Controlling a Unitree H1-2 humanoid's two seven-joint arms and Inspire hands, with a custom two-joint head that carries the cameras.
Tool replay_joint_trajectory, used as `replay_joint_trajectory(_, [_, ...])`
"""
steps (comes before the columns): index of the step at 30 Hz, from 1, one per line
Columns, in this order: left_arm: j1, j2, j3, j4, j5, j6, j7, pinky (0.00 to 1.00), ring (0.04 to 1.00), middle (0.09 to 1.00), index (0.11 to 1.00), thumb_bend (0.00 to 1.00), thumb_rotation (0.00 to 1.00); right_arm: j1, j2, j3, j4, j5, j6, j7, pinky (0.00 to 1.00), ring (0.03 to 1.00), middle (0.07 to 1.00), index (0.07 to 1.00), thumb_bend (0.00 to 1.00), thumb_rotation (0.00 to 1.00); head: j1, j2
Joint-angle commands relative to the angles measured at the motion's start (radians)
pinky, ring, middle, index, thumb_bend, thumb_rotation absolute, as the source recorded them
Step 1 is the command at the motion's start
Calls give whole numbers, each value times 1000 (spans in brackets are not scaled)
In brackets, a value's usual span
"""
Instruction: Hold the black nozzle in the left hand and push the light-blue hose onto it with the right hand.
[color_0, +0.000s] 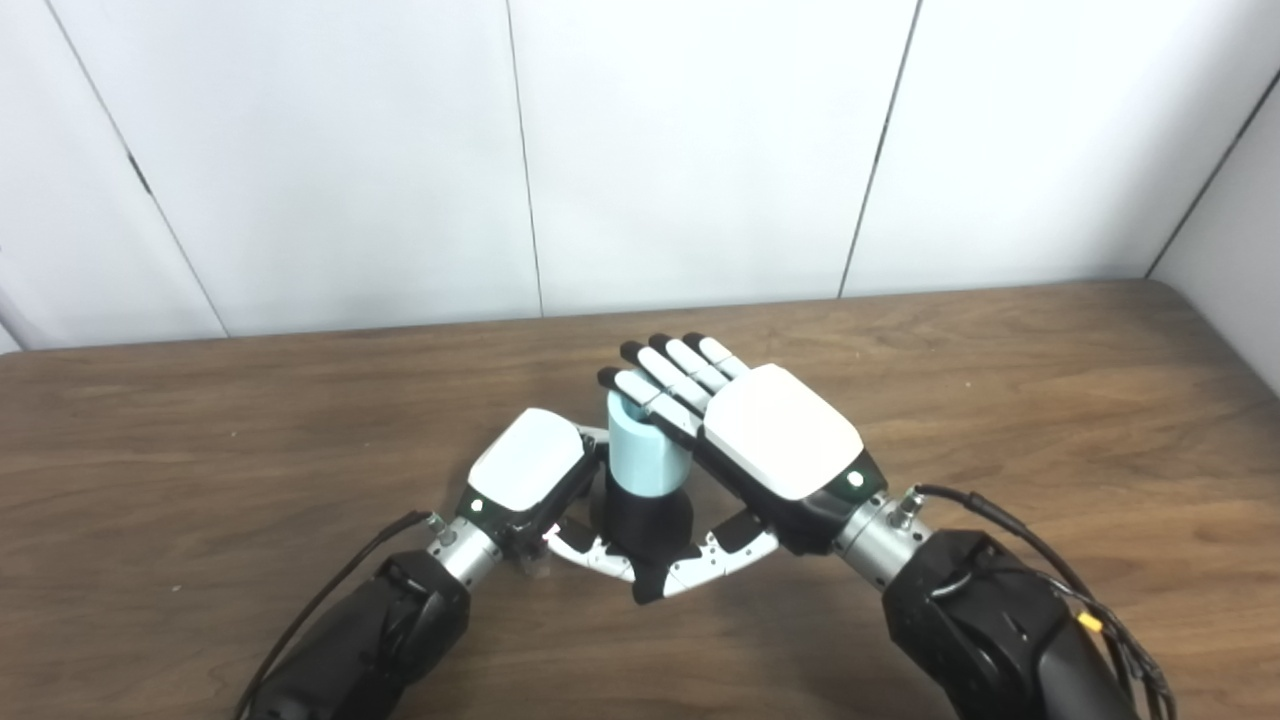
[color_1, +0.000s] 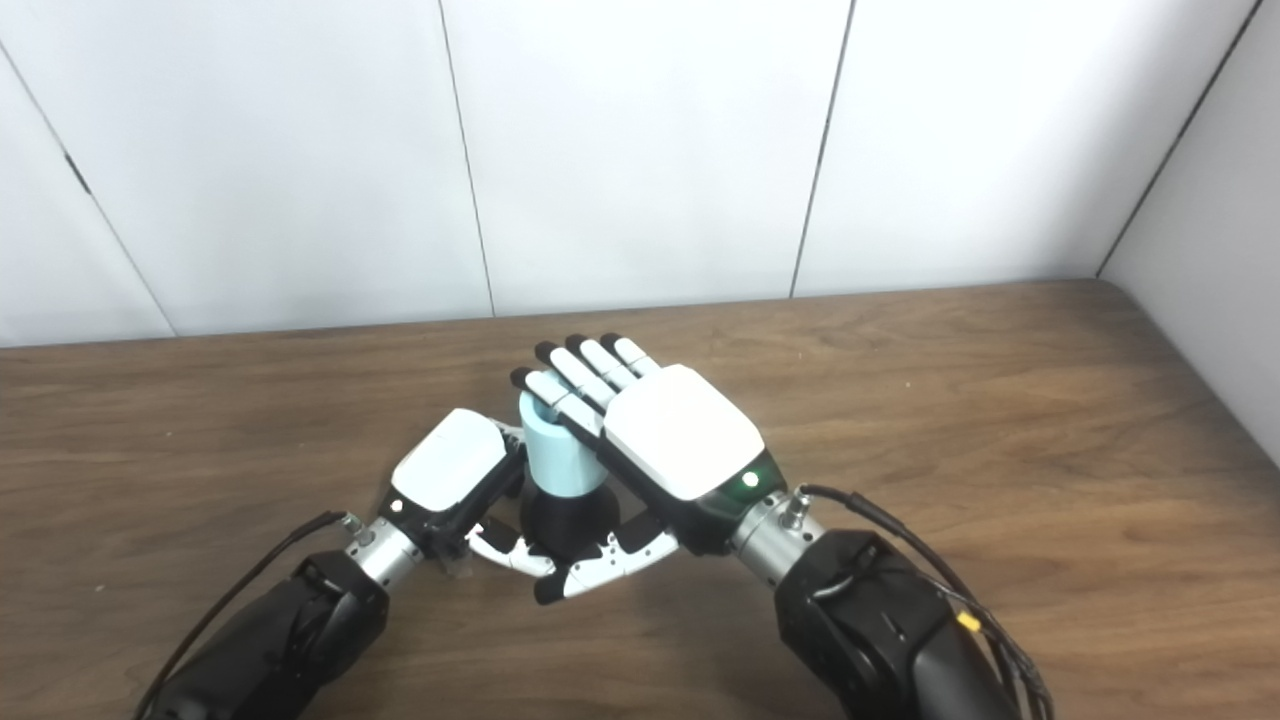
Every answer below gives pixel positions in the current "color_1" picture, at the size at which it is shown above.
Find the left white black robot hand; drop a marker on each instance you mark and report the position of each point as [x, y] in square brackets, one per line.
[450, 460]

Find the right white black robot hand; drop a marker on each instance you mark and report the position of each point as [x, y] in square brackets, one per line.
[680, 430]

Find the black nozzle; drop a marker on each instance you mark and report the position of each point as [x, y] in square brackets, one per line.
[570, 520]

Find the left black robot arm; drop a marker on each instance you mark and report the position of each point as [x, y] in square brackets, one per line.
[280, 640]

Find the black wall panel hinge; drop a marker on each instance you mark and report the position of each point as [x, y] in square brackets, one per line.
[77, 173]

